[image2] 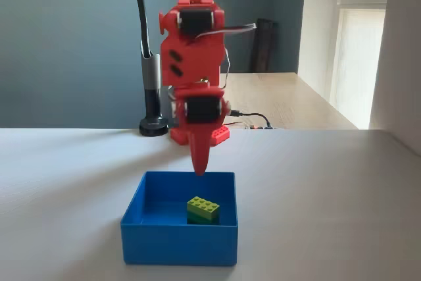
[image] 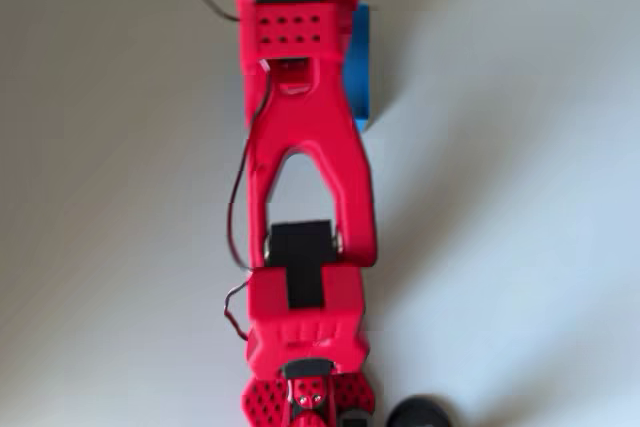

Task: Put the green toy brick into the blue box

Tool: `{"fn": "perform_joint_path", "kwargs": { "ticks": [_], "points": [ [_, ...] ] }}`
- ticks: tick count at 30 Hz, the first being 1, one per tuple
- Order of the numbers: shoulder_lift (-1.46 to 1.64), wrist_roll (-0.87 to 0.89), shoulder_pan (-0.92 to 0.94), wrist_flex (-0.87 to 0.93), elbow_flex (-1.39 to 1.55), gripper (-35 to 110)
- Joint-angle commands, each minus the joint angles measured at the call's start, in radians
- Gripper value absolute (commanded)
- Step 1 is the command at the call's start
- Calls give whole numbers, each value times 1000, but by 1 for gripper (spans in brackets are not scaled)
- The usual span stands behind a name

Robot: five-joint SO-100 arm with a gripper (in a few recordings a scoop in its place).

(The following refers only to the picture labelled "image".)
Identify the black gooseneck lamp stand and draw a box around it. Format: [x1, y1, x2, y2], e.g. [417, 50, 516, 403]
[386, 393, 453, 427]

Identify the blue box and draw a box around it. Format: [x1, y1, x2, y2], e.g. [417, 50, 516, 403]
[343, 3, 372, 134]

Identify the black red arm cable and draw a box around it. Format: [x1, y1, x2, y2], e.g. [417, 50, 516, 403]
[221, 60, 275, 344]

